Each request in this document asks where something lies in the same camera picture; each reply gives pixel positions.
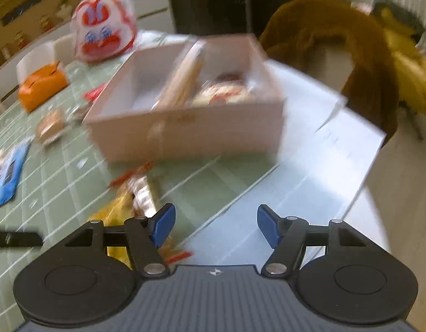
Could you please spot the brown fuzzy blanket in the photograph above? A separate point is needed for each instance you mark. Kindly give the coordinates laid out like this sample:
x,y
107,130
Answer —
x,y
341,46

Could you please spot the orange tissue pack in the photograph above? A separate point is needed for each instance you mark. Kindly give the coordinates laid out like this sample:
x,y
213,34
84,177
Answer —
x,y
42,85

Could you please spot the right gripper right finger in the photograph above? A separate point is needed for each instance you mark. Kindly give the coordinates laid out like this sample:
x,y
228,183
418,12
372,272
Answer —
x,y
286,236

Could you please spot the blue snack packet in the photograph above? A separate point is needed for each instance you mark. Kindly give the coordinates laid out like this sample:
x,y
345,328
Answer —
x,y
11,170

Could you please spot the long biscuit roll pack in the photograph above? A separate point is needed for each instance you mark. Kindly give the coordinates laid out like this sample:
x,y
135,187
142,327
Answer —
x,y
182,80

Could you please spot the square cracker stack pack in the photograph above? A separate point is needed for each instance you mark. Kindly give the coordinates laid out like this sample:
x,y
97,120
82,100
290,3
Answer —
x,y
136,183

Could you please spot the pink cardboard box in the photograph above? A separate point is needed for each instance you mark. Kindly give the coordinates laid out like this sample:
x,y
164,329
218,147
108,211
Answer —
x,y
124,125

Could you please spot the round rice cracker pack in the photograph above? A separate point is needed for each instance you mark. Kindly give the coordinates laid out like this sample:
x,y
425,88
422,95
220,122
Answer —
x,y
227,88

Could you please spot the round bread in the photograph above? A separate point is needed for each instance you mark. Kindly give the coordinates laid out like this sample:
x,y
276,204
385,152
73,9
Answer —
x,y
51,127

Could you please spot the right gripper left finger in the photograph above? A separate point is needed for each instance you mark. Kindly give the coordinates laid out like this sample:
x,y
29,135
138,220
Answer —
x,y
144,238

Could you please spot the red snack packet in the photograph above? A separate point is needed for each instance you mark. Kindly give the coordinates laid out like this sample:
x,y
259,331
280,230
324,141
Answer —
x,y
91,95

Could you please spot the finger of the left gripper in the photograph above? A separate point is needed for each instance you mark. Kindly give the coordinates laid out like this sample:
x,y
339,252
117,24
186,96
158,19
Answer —
x,y
20,239

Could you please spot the yellow snack packets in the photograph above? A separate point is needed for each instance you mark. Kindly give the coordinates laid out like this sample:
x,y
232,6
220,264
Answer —
x,y
113,215

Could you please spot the white paper sheet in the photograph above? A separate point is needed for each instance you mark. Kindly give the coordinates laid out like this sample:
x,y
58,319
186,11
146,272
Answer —
x,y
325,157

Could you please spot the yellow armchair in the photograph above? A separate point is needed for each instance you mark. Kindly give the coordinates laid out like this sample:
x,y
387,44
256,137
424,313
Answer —
x,y
403,30

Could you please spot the green checkered tablecloth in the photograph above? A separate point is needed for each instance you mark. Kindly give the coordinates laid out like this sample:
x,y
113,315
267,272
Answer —
x,y
63,185

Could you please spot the beige dining chair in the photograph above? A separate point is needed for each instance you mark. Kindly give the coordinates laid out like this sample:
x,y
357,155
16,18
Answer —
x,y
34,60

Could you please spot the rabbit face plastic bag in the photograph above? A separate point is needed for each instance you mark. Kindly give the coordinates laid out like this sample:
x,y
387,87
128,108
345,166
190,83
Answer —
x,y
103,29

